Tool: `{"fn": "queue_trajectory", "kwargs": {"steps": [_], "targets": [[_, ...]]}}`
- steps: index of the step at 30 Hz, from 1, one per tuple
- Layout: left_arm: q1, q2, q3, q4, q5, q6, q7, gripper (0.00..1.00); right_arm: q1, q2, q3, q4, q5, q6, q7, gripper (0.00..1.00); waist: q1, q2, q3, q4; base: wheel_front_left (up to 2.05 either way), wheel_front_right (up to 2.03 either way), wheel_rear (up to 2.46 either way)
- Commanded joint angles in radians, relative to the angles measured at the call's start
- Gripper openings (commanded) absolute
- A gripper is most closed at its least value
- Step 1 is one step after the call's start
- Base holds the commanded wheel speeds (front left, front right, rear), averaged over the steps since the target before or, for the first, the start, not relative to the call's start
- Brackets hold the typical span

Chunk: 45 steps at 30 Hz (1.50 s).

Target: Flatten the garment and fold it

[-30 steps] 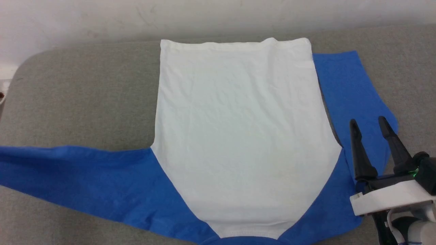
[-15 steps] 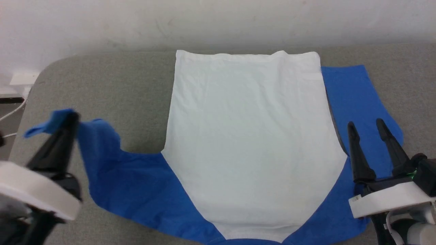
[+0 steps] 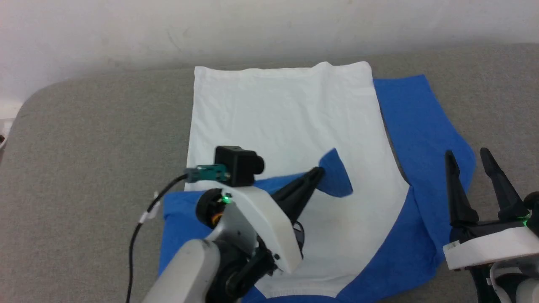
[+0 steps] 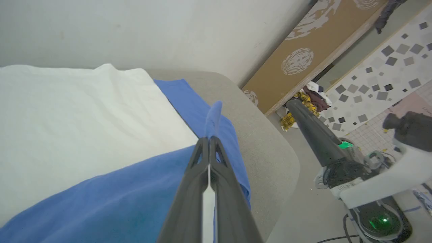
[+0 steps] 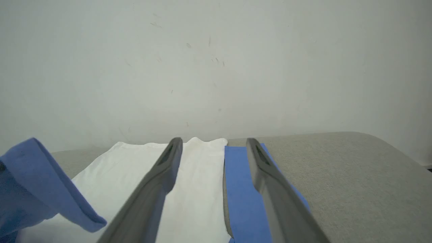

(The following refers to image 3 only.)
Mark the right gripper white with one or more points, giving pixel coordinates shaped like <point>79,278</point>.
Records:
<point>488,246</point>

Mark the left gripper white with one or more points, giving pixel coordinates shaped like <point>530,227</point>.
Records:
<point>269,223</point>

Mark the blue and white shirt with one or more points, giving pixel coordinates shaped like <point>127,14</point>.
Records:
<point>290,113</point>

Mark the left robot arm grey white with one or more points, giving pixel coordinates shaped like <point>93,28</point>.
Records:
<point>198,269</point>

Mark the grey fabric sofa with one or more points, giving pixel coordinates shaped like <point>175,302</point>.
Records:
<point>92,139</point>

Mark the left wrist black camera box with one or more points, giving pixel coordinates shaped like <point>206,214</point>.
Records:
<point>238,165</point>

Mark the left camera teal connector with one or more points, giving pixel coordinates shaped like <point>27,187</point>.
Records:
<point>208,173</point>

